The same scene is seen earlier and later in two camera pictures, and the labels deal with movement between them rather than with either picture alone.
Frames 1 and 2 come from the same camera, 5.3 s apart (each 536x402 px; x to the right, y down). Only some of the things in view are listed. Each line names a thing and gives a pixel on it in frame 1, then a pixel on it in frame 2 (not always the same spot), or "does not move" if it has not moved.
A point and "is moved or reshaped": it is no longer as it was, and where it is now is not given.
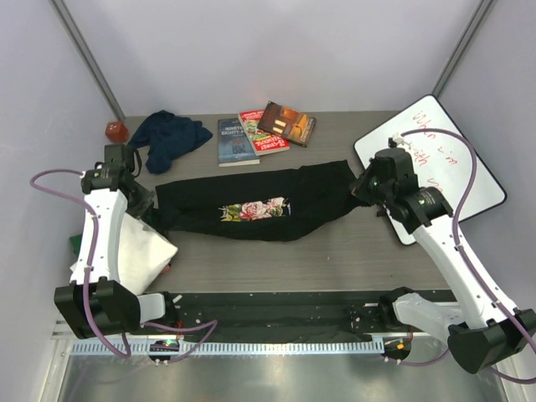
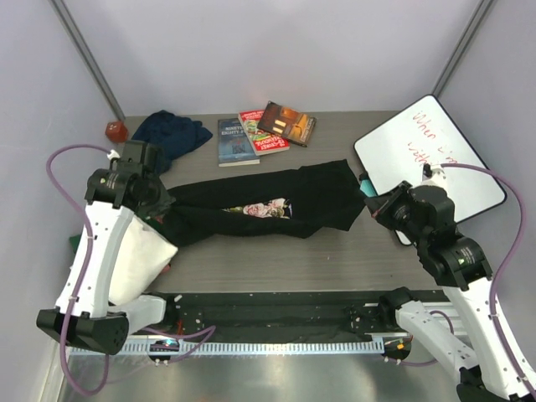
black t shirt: x=270 y=204 is moved or reshaped
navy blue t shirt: x=167 y=136 does not move
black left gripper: x=139 y=209 to x=162 y=205
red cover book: x=263 y=141 does not move
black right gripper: x=360 y=188 to x=381 y=204
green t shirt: x=75 y=241 does not move
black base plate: x=281 y=314 does not move
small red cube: x=116 y=131 does not move
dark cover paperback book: x=287 y=122 does not move
